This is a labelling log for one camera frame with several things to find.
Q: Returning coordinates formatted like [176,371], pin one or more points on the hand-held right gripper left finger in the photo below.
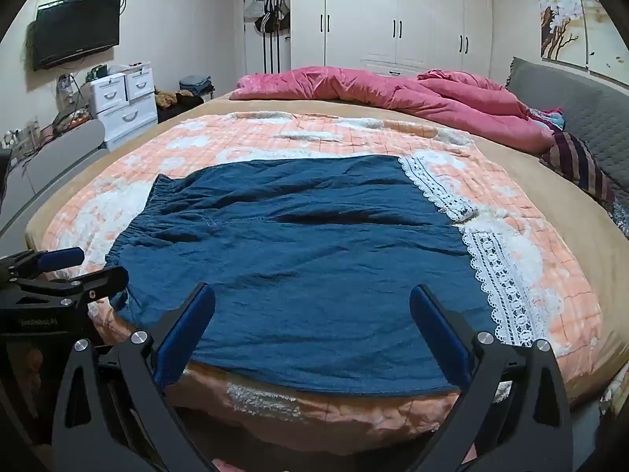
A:
[185,337]

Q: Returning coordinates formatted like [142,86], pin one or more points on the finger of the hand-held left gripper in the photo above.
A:
[63,258]
[105,280]

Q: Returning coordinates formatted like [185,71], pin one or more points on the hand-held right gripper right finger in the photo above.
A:
[438,337]

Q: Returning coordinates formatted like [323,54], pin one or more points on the blue pants with lace trim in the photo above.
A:
[295,255]

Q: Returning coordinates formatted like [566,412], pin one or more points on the large white drawer cabinet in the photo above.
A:
[128,120]

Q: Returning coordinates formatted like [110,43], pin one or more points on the small white drawer box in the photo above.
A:
[109,92]
[141,83]

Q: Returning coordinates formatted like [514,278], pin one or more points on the brown plush toy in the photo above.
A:
[169,97]

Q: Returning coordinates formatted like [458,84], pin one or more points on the stack of folded clothes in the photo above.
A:
[196,84]

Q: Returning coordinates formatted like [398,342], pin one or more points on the floral patterned cloth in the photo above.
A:
[621,219]

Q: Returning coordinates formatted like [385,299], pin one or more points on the peach printed fleece blanket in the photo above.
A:
[344,132]

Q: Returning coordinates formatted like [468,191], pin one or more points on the striped dark cloth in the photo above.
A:
[575,157]

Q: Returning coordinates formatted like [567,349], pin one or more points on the small colourful cloth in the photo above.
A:
[548,119]

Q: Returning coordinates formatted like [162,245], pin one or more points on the pink duvet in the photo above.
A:
[393,91]

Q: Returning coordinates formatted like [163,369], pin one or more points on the white door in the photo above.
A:
[253,54]

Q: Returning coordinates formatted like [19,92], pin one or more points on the grey quilted mattress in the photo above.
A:
[565,93]

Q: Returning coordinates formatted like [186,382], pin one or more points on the black hanging bag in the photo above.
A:
[268,19]

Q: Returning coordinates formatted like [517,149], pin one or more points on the white hanging bag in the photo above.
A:
[255,9]

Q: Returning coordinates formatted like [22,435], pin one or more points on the white wardrobe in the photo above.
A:
[393,14]

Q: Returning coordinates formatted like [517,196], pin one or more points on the black wall television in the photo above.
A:
[76,29]

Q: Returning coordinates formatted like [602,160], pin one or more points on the floral wall mural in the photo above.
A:
[565,10]

